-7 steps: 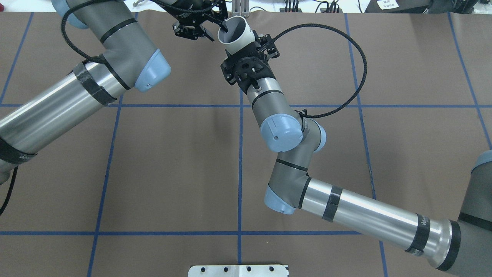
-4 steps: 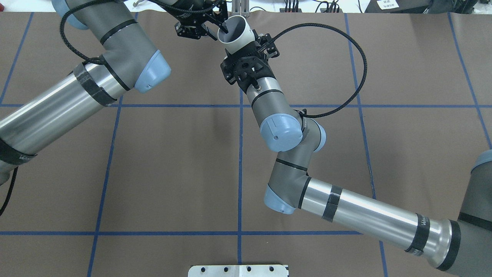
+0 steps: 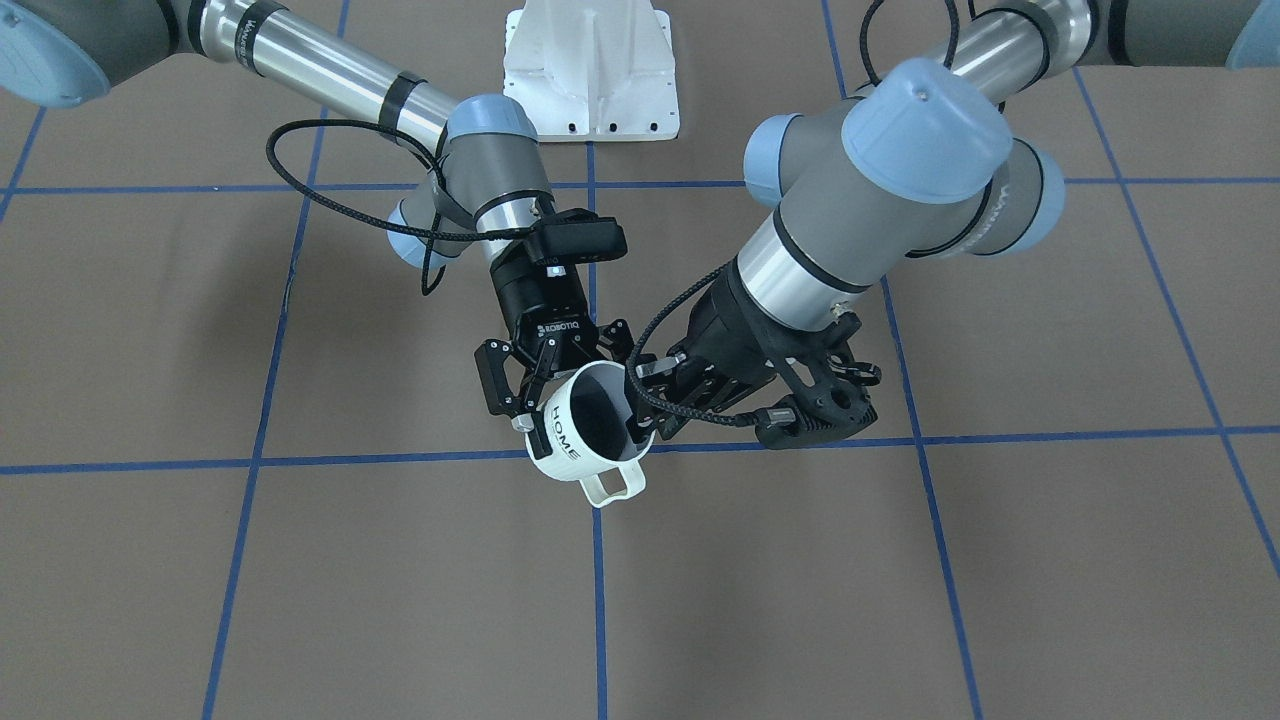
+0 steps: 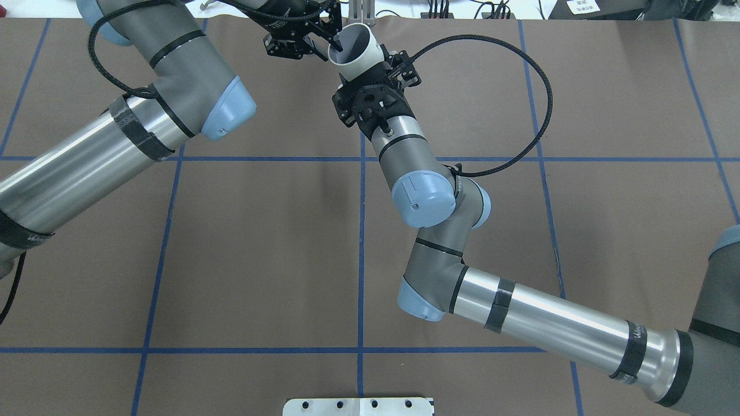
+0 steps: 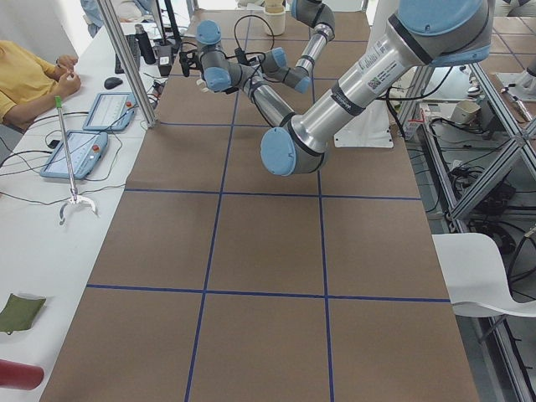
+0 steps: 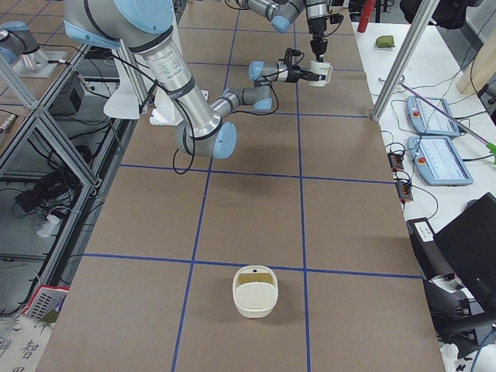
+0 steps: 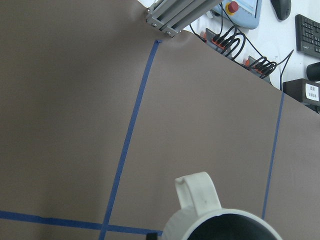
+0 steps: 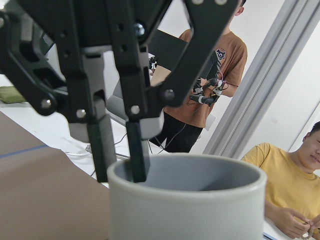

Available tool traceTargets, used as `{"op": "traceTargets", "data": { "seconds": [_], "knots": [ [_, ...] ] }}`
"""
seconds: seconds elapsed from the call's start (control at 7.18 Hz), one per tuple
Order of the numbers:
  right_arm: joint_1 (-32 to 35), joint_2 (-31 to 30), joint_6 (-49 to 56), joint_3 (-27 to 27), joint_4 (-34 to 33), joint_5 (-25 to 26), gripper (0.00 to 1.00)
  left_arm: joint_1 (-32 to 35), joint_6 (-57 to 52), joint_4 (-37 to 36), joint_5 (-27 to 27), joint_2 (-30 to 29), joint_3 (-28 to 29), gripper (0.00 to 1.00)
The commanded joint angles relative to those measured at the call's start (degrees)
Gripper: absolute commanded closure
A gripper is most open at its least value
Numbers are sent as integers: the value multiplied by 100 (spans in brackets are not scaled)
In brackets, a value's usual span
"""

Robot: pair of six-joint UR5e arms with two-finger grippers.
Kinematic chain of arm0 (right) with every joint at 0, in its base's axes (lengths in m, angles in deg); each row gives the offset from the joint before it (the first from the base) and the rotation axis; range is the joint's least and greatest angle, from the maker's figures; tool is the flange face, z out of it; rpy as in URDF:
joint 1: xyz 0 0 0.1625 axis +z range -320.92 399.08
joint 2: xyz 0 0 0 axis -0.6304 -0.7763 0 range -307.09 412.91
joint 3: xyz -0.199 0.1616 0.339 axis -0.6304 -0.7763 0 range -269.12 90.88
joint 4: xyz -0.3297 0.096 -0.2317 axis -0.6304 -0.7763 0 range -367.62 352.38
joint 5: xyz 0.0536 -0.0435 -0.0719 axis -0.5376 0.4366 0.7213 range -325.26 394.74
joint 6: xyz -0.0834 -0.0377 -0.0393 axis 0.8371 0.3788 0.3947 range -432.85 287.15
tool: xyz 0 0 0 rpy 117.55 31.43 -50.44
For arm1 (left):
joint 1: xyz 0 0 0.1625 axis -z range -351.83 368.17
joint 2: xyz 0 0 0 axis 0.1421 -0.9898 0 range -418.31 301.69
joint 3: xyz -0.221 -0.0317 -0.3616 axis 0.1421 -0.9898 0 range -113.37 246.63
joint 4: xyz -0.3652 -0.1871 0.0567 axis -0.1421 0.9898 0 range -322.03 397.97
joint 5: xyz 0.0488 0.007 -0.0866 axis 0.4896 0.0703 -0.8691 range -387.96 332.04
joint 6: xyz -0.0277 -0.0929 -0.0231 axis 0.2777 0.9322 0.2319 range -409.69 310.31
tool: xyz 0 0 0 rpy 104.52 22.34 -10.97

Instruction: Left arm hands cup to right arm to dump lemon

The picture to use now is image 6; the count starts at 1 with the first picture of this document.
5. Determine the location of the teach pendant far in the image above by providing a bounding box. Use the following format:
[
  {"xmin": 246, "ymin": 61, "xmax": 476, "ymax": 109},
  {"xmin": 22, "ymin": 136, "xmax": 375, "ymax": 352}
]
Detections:
[{"xmin": 406, "ymin": 96, "xmax": 460, "ymax": 137}]

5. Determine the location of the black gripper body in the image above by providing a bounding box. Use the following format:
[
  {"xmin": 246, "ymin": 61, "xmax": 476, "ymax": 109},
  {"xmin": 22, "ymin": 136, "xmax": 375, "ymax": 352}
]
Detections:
[
  {"xmin": 277, "ymin": 48, "xmax": 306, "ymax": 83},
  {"xmin": 307, "ymin": 13, "xmax": 344, "ymax": 57}
]

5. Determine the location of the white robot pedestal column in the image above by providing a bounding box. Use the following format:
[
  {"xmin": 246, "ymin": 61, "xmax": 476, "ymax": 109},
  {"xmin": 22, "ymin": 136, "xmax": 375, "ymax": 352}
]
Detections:
[{"xmin": 103, "ymin": 0, "xmax": 208, "ymax": 127}]

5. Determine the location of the reacher grabber stick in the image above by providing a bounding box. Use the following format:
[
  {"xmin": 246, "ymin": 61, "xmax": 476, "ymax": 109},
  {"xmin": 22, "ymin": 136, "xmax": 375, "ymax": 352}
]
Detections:
[{"xmin": 398, "ymin": 81, "xmax": 496, "ymax": 157}]

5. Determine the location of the black label printer box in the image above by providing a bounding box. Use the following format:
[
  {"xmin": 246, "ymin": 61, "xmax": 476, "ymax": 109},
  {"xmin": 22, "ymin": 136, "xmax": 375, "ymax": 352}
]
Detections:
[{"xmin": 406, "ymin": 217, "xmax": 453, "ymax": 280}]

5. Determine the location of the teach pendant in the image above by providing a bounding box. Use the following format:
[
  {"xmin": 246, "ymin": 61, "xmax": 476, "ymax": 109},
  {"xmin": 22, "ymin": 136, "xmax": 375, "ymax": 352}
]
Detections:
[
  {"xmin": 408, "ymin": 136, "xmax": 474, "ymax": 186},
  {"xmin": 406, "ymin": 96, "xmax": 460, "ymax": 137}
]

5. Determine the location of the black orange USB hub far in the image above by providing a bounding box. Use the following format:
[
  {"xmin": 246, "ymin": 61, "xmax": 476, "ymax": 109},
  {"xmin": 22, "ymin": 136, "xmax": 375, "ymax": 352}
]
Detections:
[{"xmin": 387, "ymin": 153, "xmax": 405, "ymax": 172}]

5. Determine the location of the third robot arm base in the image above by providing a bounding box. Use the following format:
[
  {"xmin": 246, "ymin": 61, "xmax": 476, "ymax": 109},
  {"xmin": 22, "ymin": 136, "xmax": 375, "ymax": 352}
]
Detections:
[{"xmin": 1, "ymin": 21, "xmax": 67, "ymax": 78}]

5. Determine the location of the teach pendant near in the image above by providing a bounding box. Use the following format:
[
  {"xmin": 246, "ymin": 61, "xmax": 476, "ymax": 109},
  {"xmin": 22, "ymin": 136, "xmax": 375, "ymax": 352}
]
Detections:
[{"xmin": 408, "ymin": 136, "xmax": 474, "ymax": 186}]

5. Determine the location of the white plastic basket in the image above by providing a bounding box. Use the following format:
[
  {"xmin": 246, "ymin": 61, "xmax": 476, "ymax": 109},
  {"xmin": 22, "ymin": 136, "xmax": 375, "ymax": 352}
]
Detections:
[{"xmin": 21, "ymin": 284, "xmax": 69, "ymax": 320}]

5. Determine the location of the black orange usb hub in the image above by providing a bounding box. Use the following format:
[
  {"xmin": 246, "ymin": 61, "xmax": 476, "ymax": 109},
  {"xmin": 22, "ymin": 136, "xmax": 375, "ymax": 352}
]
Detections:
[
  {"xmin": 395, "ymin": 179, "xmax": 414, "ymax": 205},
  {"xmin": 387, "ymin": 153, "xmax": 405, "ymax": 172}
]

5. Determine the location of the white ribbed HOME mug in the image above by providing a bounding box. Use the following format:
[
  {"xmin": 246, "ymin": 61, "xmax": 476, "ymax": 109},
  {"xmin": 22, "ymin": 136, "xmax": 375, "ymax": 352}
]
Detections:
[{"xmin": 308, "ymin": 60, "xmax": 333, "ymax": 88}]

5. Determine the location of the green bean bag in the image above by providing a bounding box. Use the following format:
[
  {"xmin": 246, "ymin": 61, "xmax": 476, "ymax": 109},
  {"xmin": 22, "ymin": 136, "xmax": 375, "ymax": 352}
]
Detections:
[{"xmin": 375, "ymin": 35, "xmax": 395, "ymax": 49}]

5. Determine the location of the black orange USB hub near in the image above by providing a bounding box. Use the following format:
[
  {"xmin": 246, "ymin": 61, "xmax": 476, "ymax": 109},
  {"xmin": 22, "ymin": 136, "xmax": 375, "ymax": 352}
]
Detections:
[{"xmin": 395, "ymin": 179, "xmax": 414, "ymax": 205}]

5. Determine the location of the red cylinder bottle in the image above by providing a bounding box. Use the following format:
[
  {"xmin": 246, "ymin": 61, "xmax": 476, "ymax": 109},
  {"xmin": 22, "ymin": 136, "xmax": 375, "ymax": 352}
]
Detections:
[{"xmin": 357, "ymin": 0, "xmax": 376, "ymax": 33}]

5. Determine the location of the cream basket with handle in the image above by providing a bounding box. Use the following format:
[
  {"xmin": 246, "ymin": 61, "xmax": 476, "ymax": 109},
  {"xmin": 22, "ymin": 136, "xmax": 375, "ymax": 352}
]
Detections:
[{"xmin": 232, "ymin": 265, "xmax": 278, "ymax": 319}]

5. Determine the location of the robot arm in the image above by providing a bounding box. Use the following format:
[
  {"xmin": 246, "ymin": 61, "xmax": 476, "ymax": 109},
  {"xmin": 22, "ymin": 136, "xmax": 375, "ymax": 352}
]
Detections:
[
  {"xmin": 225, "ymin": 0, "xmax": 344, "ymax": 62},
  {"xmin": 64, "ymin": 1, "xmax": 331, "ymax": 159}
]

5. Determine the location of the aluminium frame post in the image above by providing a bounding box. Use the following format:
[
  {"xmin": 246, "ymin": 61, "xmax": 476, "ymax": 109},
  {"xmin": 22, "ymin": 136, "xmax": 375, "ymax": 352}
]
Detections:
[{"xmin": 370, "ymin": 0, "xmax": 439, "ymax": 122}]

